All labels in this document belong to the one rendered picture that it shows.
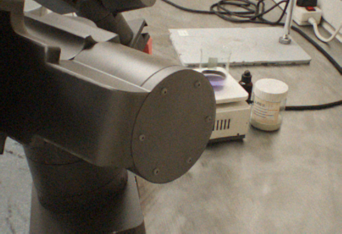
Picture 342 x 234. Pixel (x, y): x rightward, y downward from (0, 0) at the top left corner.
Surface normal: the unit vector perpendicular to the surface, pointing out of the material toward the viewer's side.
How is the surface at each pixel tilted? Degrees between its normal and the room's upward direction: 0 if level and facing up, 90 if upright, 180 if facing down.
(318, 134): 0
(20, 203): 0
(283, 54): 0
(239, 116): 90
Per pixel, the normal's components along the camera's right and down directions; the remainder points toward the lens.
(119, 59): -0.16, -0.82
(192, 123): 0.71, 0.29
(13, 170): 0.07, -0.87
